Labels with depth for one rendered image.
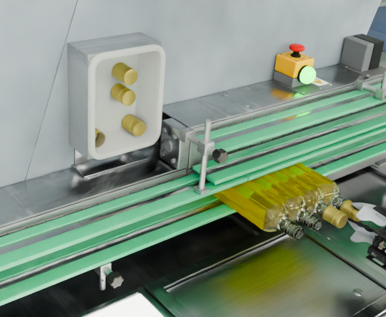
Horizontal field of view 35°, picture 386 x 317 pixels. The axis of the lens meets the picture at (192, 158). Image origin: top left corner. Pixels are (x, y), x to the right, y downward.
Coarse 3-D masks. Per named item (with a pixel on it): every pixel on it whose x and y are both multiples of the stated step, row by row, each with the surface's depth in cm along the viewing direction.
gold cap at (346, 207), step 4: (348, 200) 136; (344, 204) 135; (348, 204) 135; (340, 208) 136; (344, 208) 135; (348, 208) 134; (352, 208) 134; (344, 212) 135; (348, 212) 134; (352, 212) 134; (356, 212) 133; (348, 216) 135; (352, 216) 134; (356, 220) 134; (360, 220) 135
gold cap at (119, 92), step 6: (120, 84) 126; (114, 90) 125; (120, 90) 124; (126, 90) 124; (114, 96) 126; (120, 96) 124; (126, 96) 124; (132, 96) 125; (120, 102) 125; (126, 102) 124; (132, 102) 125
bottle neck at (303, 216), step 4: (300, 212) 131; (304, 212) 131; (308, 212) 131; (300, 216) 130; (304, 216) 130; (308, 216) 129; (312, 216) 129; (316, 216) 129; (300, 220) 131; (304, 220) 130; (308, 220) 129; (312, 220) 128; (316, 220) 128; (320, 220) 128; (304, 224) 130; (308, 224) 129; (312, 224) 128; (316, 224) 130; (320, 224) 130; (312, 228) 128; (316, 228) 130
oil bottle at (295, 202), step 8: (264, 176) 140; (256, 184) 137; (264, 184) 137; (272, 184) 137; (280, 184) 137; (272, 192) 134; (280, 192) 134; (288, 192) 134; (296, 192) 134; (280, 200) 132; (288, 200) 132; (296, 200) 132; (304, 200) 133; (288, 208) 131; (296, 208) 131; (304, 208) 132; (288, 216) 132; (296, 216) 131
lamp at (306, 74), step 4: (304, 68) 154; (308, 68) 153; (312, 68) 154; (300, 72) 154; (304, 72) 153; (308, 72) 153; (312, 72) 153; (300, 76) 154; (304, 76) 153; (308, 76) 153; (312, 76) 154; (300, 80) 155; (304, 80) 154; (308, 80) 154; (312, 80) 154
